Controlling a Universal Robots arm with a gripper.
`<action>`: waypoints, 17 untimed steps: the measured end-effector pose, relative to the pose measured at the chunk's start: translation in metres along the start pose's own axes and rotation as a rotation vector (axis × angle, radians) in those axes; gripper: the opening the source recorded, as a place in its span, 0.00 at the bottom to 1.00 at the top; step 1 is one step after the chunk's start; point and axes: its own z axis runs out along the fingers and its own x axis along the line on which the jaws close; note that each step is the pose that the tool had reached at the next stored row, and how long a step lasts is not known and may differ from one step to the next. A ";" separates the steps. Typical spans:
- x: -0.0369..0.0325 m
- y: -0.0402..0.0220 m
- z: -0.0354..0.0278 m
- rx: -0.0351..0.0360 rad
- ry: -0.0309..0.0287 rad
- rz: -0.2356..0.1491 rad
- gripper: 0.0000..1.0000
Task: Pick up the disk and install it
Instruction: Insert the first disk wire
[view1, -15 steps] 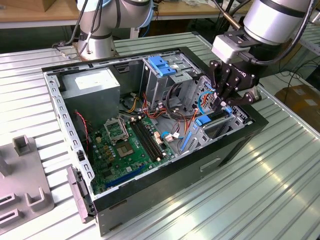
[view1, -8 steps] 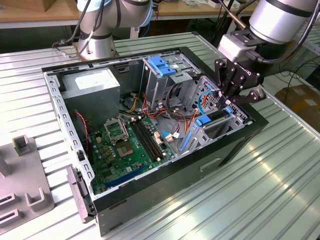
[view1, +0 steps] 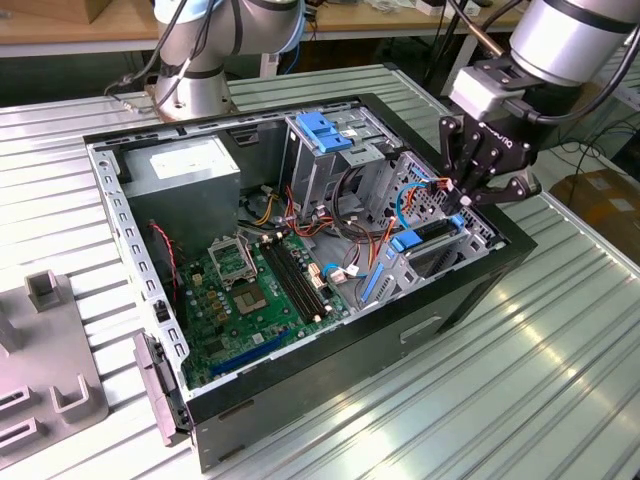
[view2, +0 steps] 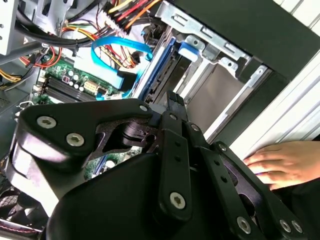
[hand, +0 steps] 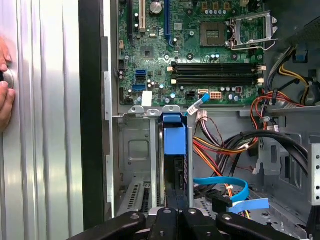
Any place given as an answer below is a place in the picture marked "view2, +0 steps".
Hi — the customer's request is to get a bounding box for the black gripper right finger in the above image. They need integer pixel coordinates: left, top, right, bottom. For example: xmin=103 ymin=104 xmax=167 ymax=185
xmin=176 ymin=93 xmax=311 ymax=240

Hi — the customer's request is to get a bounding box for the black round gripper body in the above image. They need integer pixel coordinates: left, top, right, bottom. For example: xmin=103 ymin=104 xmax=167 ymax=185
xmin=46 ymin=152 xmax=238 ymax=240

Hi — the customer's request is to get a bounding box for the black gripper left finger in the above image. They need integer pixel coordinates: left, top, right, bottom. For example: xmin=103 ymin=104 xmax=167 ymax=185
xmin=6 ymin=91 xmax=195 ymax=223

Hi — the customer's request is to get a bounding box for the hard disk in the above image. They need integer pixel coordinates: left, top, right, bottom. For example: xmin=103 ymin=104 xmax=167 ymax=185
xmin=132 ymin=34 xmax=202 ymax=112

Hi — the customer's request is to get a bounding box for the person's bare hand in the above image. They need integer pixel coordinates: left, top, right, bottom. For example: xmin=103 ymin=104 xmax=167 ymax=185
xmin=242 ymin=140 xmax=320 ymax=191

